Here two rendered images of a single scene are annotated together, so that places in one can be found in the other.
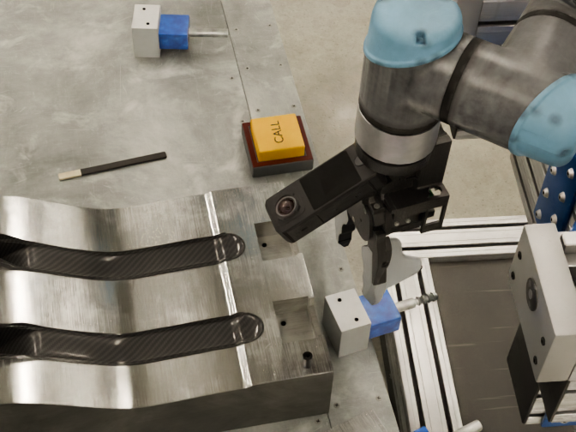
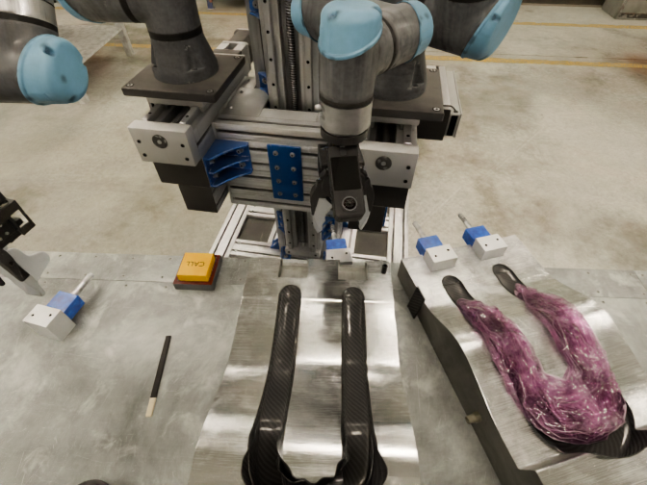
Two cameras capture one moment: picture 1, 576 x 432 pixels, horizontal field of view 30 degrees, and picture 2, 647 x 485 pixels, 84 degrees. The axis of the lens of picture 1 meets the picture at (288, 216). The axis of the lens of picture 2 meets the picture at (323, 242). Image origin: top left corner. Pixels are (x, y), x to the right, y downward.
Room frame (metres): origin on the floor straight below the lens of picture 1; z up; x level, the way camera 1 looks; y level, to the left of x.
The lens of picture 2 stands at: (0.56, 0.38, 1.41)
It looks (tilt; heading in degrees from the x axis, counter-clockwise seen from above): 48 degrees down; 286
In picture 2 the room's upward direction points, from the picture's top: straight up
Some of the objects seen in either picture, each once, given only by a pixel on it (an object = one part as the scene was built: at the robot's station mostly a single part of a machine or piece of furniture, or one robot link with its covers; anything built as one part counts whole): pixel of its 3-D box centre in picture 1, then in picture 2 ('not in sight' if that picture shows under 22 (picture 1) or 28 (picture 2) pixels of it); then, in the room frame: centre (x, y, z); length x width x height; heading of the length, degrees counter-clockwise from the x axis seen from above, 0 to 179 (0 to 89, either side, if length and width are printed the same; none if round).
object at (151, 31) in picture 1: (181, 32); (68, 301); (1.13, 0.16, 0.83); 0.13 x 0.05 x 0.05; 92
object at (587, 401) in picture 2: not in sight; (544, 345); (0.31, 0.05, 0.90); 0.26 x 0.18 x 0.08; 121
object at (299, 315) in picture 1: (297, 328); (351, 275); (0.62, -0.02, 0.87); 0.05 x 0.05 x 0.04; 14
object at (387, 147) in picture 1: (395, 120); (343, 112); (0.67, -0.09, 1.15); 0.08 x 0.08 x 0.05
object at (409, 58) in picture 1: (412, 59); (349, 54); (0.67, -0.10, 1.23); 0.09 x 0.08 x 0.11; 63
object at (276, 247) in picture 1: (278, 249); (294, 273); (0.73, 0.01, 0.87); 0.05 x 0.05 x 0.04; 14
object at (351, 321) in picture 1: (384, 311); (335, 246); (0.68, -0.12, 0.83); 0.13 x 0.05 x 0.05; 112
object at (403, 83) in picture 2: not in sight; (395, 63); (0.64, -0.44, 1.09); 0.15 x 0.15 x 0.10
